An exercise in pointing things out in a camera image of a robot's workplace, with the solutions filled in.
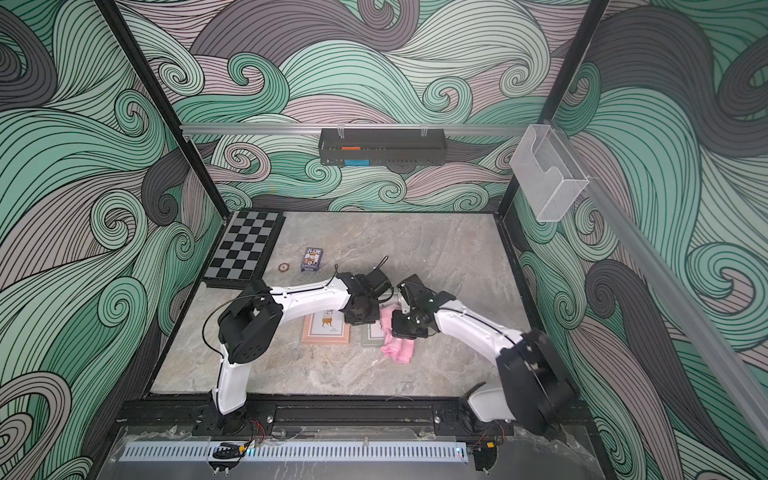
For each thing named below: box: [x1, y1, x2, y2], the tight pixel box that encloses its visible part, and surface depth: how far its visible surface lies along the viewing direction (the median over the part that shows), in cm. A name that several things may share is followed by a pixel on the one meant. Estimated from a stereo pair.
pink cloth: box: [380, 304, 415, 364], surface depth 83 cm
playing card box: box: [300, 247, 324, 272], surface depth 106 cm
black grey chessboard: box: [203, 211, 286, 289], surface depth 106 cm
